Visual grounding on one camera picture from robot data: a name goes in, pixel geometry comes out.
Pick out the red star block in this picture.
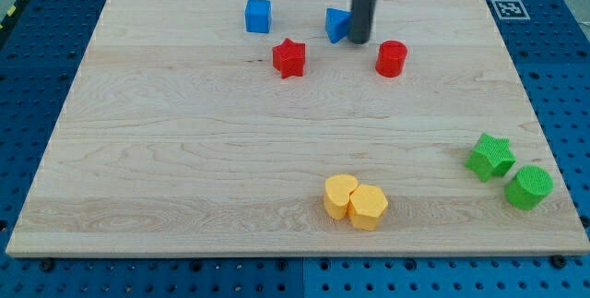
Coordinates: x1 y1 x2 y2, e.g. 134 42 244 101
272 38 306 78

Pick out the green star block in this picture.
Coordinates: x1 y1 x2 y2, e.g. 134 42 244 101
465 133 516 183

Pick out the light wooden board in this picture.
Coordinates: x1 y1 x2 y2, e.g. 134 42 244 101
6 0 589 258

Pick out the yellow heart block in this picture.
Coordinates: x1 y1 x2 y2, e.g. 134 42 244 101
324 174 359 220

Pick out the yellow hexagon block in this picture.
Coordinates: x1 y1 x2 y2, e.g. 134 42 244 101
348 184 389 231

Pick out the blue triangle block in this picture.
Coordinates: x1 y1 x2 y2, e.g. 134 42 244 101
324 8 351 44

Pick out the red cylinder block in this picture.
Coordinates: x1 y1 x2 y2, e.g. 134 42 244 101
375 40 407 77

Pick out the blue cube block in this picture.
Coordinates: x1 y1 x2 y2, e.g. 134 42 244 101
244 0 272 33

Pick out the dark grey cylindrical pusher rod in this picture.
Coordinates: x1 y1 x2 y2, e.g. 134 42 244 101
348 0 376 44

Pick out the green cylinder block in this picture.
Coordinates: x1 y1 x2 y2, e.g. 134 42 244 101
504 165 553 210

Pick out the white fiducial marker tag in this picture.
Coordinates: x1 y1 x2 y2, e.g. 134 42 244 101
490 0 530 20

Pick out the yellow black hazard tape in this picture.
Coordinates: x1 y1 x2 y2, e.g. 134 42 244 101
1 0 30 31

